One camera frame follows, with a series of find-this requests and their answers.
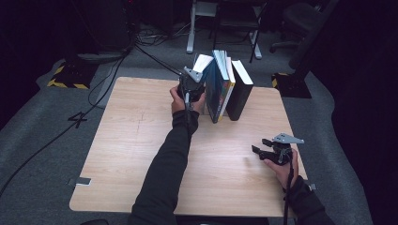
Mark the person's left hand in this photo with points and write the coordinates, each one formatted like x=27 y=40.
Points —
x=176 y=104

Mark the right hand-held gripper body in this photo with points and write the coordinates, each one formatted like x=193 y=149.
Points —
x=280 y=154

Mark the thin blue book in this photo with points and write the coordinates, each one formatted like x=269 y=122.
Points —
x=203 y=61

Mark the red and blue illustrated book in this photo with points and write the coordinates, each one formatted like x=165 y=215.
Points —
x=216 y=90

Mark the yellow book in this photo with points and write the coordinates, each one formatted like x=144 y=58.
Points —
x=230 y=75

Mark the thick black book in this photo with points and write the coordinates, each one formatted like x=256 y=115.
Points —
x=239 y=97

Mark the yellow-black striped stand base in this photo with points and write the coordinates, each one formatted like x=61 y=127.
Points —
x=72 y=75

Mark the grey table bracket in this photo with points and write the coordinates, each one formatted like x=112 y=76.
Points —
x=82 y=181
x=311 y=187

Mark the white desk frame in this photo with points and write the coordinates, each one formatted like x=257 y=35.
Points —
x=191 y=31

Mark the black stand with striped base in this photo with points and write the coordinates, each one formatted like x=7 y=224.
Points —
x=297 y=84

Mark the person's right hand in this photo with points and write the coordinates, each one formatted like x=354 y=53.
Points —
x=287 y=173

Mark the black metal chair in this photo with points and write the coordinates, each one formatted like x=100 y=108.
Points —
x=234 y=22

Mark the dark equipment cabinet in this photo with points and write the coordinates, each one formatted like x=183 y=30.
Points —
x=103 y=28

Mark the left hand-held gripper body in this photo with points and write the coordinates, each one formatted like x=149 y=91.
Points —
x=191 y=87

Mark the person's dark clothing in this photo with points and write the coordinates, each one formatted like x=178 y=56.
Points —
x=219 y=220

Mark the black office chair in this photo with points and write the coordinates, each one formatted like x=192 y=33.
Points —
x=297 y=22

